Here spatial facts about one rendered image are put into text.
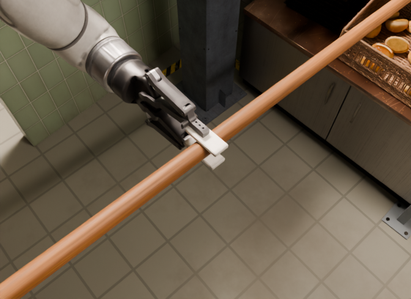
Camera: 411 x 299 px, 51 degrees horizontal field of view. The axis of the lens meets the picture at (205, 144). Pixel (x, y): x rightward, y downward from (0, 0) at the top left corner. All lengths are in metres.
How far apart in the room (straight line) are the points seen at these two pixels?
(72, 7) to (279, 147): 1.72
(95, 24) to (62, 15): 0.09
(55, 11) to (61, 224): 1.60
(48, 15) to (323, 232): 1.72
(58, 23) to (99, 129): 1.71
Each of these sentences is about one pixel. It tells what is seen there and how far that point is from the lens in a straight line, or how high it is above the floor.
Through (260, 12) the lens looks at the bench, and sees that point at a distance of 2.08.
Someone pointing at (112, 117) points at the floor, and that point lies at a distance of 2.44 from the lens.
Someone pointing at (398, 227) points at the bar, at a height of 0.01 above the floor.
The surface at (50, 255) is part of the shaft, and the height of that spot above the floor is 1.43.
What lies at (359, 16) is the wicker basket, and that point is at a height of 0.73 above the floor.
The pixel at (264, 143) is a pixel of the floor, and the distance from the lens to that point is 2.32.
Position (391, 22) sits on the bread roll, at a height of 0.64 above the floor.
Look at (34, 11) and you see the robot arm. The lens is 0.71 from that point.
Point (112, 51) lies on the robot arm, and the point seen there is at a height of 1.42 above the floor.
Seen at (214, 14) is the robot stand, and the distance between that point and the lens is 1.90.
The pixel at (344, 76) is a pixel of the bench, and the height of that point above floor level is 0.58.
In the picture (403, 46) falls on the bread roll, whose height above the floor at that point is 0.64.
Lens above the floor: 1.98
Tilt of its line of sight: 60 degrees down
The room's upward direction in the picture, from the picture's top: straight up
